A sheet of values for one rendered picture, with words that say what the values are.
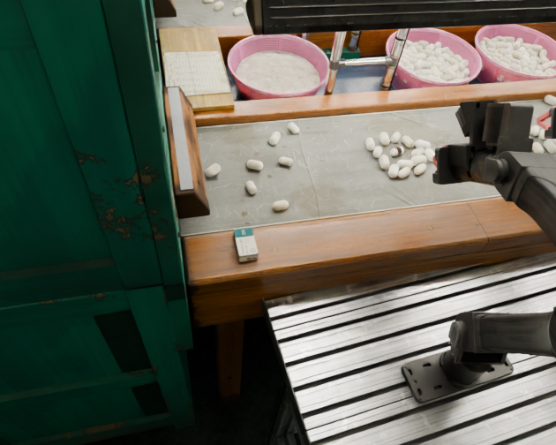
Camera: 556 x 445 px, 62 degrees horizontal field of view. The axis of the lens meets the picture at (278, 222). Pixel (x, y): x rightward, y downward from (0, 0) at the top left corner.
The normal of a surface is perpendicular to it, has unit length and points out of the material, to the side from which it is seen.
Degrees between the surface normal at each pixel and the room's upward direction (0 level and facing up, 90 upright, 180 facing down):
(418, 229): 0
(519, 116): 49
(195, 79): 0
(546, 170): 16
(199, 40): 0
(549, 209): 87
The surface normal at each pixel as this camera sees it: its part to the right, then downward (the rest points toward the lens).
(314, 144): 0.08, -0.60
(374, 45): 0.22, 0.79
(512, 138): 0.06, 0.20
